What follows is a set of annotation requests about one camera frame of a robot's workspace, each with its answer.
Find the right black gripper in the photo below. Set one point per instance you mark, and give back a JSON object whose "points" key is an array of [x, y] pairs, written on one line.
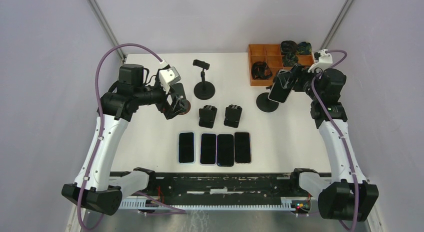
{"points": [[301, 74]]}

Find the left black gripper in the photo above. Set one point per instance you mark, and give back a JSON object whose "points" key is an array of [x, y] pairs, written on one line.
{"points": [[171, 110]]}

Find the black phone stand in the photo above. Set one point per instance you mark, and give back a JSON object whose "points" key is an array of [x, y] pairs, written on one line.
{"points": [[207, 116], [232, 116]]}

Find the lilac case phone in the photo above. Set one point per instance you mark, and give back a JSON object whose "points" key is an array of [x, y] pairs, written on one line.
{"points": [[208, 149]]}

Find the blue case phone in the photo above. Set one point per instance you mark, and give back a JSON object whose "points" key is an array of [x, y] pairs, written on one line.
{"points": [[186, 148]]}

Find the black case phone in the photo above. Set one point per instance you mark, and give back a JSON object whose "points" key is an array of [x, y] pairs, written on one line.
{"points": [[225, 150]]}

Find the brown base phone stand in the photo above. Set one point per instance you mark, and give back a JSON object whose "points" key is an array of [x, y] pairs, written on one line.
{"points": [[182, 104]]}

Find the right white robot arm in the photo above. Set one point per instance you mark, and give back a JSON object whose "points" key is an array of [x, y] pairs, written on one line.
{"points": [[348, 195]]}

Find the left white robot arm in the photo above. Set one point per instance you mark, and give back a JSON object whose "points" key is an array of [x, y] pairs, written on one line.
{"points": [[92, 188]]}

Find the green rolled item middle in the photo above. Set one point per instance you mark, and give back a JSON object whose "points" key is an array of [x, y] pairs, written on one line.
{"points": [[289, 59]]}

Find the black rolled item in tray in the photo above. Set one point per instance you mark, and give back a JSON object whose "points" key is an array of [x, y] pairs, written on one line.
{"points": [[261, 71]]}

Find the orange compartment tray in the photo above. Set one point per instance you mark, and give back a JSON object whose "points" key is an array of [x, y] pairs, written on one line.
{"points": [[271, 54]]}

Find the dark rolled item top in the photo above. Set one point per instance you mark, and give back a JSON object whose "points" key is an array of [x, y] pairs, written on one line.
{"points": [[288, 47]]}

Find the green rolled item corner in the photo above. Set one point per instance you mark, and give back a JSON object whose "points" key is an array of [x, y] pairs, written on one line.
{"points": [[304, 48]]}

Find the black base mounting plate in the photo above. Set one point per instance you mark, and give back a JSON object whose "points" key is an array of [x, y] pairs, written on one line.
{"points": [[222, 188]]}

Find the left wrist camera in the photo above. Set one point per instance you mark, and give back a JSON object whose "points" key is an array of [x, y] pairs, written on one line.
{"points": [[168, 77]]}

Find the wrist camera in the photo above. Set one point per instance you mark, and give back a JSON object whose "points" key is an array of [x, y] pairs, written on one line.
{"points": [[168, 77], [322, 61]]}

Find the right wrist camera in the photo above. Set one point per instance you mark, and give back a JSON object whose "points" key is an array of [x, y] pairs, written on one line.
{"points": [[322, 61]]}

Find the white cable duct rail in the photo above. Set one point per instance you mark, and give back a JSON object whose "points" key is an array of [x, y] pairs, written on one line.
{"points": [[140, 203]]}

